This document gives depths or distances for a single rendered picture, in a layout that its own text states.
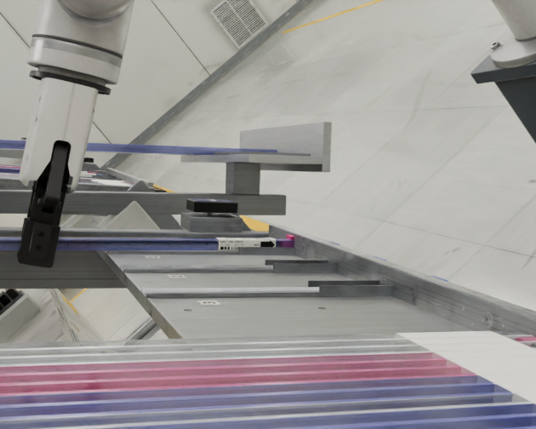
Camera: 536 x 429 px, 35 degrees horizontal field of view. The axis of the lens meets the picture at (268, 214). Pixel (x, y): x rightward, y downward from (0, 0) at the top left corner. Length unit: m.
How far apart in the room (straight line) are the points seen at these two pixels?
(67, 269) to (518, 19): 0.56
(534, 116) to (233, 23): 7.70
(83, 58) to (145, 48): 7.69
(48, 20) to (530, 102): 0.56
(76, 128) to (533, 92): 0.53
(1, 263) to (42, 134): 0.19
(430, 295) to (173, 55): 7.96
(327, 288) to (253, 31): 8.12
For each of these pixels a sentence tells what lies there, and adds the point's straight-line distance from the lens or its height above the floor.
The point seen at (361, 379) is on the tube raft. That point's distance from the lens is 0.38.
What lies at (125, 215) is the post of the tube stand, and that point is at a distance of 1.16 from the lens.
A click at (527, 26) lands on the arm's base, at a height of 0.73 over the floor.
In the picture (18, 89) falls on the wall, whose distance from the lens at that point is 8.31.
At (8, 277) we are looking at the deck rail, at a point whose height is 0.88.
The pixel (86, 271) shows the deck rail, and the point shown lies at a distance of 0.91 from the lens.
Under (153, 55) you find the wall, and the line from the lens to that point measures 8.47.
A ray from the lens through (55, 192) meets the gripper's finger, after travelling 0.76.
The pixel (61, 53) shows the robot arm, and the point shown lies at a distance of 0.78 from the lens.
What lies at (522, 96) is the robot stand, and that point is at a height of 0.65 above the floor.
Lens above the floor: 1.00
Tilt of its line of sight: 16 degrees down
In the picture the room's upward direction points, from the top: 39 degrees counter-clockwise
